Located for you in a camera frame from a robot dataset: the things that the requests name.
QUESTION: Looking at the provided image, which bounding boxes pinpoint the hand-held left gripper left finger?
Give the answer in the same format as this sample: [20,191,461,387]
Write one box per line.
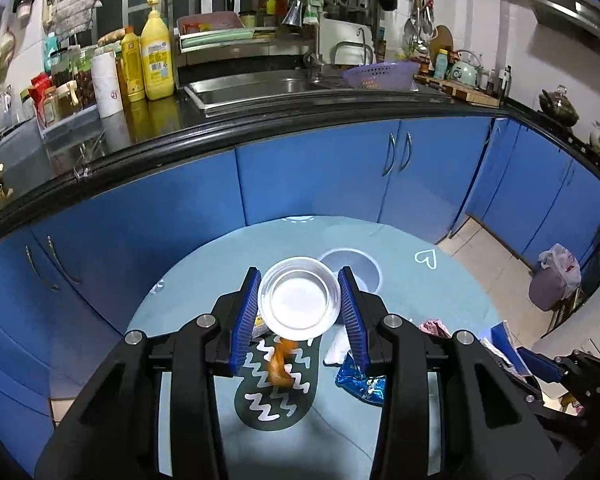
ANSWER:
[35,266,263,480]

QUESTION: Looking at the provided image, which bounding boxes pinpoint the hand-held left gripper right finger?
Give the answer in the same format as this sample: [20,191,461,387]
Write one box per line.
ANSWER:
[336,266,566,480]

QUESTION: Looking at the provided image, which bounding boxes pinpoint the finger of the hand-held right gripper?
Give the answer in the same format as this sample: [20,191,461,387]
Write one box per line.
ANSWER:
[522,377,600,443]
[517,347,600,396]

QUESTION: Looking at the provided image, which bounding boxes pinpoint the purple trash bin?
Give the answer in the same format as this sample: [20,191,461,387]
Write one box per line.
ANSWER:
[528,265,571,312]

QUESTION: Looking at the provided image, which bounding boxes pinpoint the dark trash bin with bag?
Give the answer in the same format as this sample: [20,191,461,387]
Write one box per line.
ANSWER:
[538,243,582,296]

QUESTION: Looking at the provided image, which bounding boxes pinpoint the crumpled white tissue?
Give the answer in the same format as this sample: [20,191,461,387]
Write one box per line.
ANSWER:
[324,325,353,366]

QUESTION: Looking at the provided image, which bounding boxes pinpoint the crumpled blue foil wrapper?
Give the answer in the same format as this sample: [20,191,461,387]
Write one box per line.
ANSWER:
[335,350,388,406]

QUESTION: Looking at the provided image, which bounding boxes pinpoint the crumpled pink wrapper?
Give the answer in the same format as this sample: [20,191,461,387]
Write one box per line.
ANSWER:
[419,317,452,339]

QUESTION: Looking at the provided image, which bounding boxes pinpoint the dark tree-shaped placemat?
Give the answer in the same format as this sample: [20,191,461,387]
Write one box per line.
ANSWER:
[233,330,326,432]

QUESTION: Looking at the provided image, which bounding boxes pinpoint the blue kitchen cabinet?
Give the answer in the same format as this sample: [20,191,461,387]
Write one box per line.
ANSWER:
[0,115,600,476]

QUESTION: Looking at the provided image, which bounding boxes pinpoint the black kitchen countertop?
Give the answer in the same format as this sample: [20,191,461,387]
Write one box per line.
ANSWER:
[0,72,600,251]

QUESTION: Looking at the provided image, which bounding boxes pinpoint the steel sink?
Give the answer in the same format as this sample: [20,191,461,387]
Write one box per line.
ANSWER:
[184,71,346,111]

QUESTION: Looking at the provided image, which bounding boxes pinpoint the purple plastic basket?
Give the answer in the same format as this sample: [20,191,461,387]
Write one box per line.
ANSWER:
[341,61,417,92]

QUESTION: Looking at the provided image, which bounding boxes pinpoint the wooden slatted trivet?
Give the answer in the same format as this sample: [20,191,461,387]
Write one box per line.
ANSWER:
[415,75,501,107]

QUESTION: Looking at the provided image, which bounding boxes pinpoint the wok with glass lid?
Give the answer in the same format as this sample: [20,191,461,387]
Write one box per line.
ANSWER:
[539,85,580,127]

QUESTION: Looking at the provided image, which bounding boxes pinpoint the mint green kettle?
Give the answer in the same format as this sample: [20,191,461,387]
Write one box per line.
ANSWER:
[450,50,481,88]

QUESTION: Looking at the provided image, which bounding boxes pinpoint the white paper towel roll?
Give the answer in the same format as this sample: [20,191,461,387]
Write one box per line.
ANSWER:
[91,50,125,118]

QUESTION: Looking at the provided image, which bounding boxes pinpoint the orange bottle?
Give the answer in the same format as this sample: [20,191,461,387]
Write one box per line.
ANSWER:
[120,27,146,103]

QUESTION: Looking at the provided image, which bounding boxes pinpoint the yellow detergent bottle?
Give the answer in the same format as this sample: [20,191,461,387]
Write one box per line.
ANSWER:
[140,0,175,101]

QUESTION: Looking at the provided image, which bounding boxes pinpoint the white cutting board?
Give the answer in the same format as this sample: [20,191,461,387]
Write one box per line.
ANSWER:
[325,19,376,66]

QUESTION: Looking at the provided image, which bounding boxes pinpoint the green drainer tray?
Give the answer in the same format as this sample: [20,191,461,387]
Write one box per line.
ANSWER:
[179,27,256,51]

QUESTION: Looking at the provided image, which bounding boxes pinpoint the jar of dried dates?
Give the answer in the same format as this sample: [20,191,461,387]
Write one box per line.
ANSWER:
[70,67,95,108]

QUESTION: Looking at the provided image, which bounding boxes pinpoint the small curved faucet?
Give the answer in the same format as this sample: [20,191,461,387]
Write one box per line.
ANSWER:
[356,27,376,63]

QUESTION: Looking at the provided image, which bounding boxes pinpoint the round wooden board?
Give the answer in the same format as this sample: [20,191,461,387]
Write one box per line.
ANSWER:
[429,25,455,63]

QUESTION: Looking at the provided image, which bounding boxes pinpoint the pink plastic basket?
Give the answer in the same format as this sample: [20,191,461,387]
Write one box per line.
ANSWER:
[176,11,246,36]

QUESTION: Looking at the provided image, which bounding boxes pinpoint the hanging metal utensils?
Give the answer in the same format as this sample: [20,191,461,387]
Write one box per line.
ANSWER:
[404,0,436,53]

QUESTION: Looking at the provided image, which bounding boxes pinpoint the red packet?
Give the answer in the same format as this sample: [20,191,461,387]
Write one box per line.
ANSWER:
[28,72,55,121]

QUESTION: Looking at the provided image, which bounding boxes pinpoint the silver pull-out faucet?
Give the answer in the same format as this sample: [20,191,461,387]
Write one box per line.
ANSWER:
[281,0,326,81]

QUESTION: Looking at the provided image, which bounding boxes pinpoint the hanging grey cloth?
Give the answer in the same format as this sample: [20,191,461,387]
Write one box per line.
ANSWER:
[42,0,103,41]

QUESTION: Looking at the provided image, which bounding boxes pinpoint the steel range hood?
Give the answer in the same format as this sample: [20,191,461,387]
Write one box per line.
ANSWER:
[532,0,600,51]

